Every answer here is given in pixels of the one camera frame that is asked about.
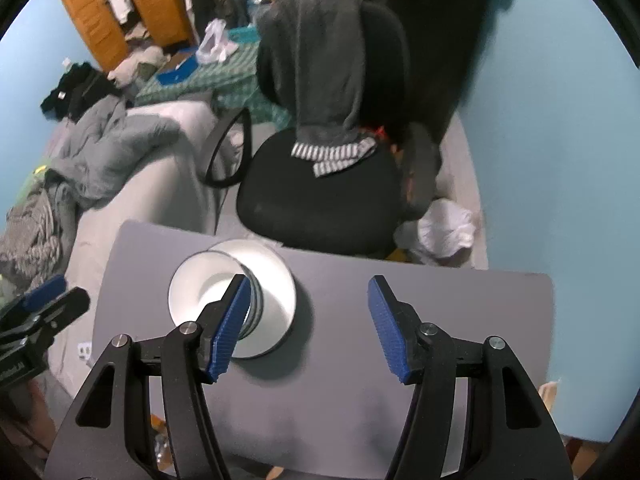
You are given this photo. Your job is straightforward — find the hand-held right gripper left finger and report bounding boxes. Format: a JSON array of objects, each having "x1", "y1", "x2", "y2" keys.
[{"x1": 44, "y1": 274, "x2": 252, "y2": 480}]

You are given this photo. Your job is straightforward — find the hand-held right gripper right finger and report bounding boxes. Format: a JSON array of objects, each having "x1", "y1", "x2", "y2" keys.
[{"x1": 367, "y1": 275, "x2": 573, "y2": 480}]

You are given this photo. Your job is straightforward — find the wooden boards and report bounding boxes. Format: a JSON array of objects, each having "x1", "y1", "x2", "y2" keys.
[{"x1": 537, "y1": 381, "x2": 563, "y2": 411}]

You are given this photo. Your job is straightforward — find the teal box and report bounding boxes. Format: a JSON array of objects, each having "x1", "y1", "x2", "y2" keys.
[{"x1": 227, "y1": 27, "x2": 261, "y2": 46}]

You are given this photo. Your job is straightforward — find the black office chair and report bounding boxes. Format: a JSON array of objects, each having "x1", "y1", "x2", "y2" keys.
[{"x1": 204, "y1": 0, "x2": 441, "y2": 261}]

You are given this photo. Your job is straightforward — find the grey knit blanket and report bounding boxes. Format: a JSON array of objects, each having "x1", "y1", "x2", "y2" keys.
[{"x1": 0, "y1": 180, "x2": 78, "y2": 281}]

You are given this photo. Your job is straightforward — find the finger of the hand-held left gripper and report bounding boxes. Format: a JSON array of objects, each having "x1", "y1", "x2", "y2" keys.
[
  {"x1": 20, "y1": 287, "x2": 92, "y2": 346},
  {"x1": 0, "y1": 274, "x2": 68, "y2": 326}
]

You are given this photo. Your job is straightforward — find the orange wooden wardrobe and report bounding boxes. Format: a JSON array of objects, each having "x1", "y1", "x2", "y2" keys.
[{"x1": 55, "y1": 0, "x2": 193, "y2": 72}]

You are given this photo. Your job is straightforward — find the green checkered tablecloth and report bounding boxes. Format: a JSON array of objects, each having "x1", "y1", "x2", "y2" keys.
[{"x1": 135, "y1": 27, "x2": 296, "y2": 128}]

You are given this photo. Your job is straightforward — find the grey garment striped cuffs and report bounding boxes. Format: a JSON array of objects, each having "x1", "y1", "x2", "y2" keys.
[{"x1": 256, "y1": 0, "x2": 378, "y2": 178}]

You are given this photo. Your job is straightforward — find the grey duvet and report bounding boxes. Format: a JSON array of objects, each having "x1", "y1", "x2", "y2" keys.
[{"x1": 45, "y1": 95, "x2": 181, "y2": 211}]

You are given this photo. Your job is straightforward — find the flat blue box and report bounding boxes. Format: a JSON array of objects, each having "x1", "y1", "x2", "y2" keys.
[{"x1": 156, "y1": 57, "x2": 198, "y2": 86}]

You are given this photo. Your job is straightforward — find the white plastic bag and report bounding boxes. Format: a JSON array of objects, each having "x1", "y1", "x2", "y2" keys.
[{"x1": 196, "y1": 19, "x2": 240, "y2": 65}]

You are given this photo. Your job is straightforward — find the person's left hand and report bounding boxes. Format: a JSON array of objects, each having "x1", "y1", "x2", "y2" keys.
[{"x1": 10, "y1": 380, "x2": 58, "y2": 448}]

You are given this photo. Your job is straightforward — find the yellow green cloth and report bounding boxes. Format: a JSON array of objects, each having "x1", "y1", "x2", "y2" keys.
[{"x1": 20, "y1": 165, "x2": 48, "y2": 196}]

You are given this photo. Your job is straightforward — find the black hanging coats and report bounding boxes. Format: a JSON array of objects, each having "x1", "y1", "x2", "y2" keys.
[{"x1": 340, "y1": 0, "x2": 521, "y2": 146}]

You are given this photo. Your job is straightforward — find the white crumpled bag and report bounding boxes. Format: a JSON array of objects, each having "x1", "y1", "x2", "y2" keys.
[{"x1": 395, "y1": 199, "x2": 476, "y2": 261}]

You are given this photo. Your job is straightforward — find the beige clothes pile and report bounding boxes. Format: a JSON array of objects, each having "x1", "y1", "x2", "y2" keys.
[{"x1": 107, "y1": 46, "x2": 171, "y2": 86}]

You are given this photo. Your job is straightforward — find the black clothes pile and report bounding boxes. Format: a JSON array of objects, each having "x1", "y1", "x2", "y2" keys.
[{"x1": 40, "y1": 62, "x2": 123, "y2": 121}]

